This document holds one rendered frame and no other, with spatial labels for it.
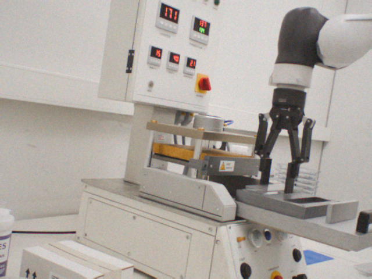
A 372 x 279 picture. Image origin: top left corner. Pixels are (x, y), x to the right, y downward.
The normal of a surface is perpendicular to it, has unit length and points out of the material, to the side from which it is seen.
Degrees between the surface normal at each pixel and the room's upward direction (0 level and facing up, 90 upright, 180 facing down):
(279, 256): 65
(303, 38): 89
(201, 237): 90
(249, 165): 90
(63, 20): 90
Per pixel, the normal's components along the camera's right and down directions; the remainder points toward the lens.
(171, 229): -0.63, -0.05
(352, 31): 0.08, -0.15
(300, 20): -0.14, -0.11
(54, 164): 0.80, 0.15
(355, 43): 0.17, 0.19
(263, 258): 0.75, -0.29
